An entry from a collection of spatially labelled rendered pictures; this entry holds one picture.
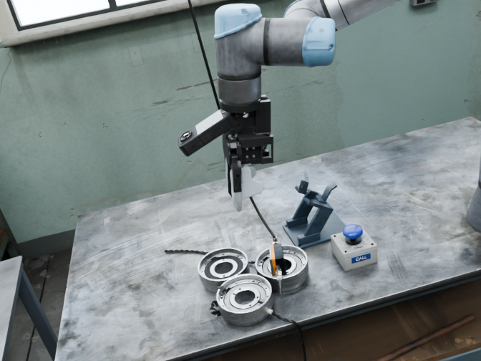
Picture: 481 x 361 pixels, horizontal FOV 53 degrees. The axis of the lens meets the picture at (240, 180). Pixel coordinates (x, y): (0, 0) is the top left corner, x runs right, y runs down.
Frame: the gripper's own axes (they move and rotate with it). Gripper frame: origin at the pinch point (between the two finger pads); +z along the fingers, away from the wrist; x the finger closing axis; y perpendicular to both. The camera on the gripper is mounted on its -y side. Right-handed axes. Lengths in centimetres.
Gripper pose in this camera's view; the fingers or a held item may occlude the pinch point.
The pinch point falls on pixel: (232, 199)
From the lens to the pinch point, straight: 93.8
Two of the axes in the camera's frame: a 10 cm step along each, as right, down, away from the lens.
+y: 9.8, -1.2, 1.6
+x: -2.0, -4.6, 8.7
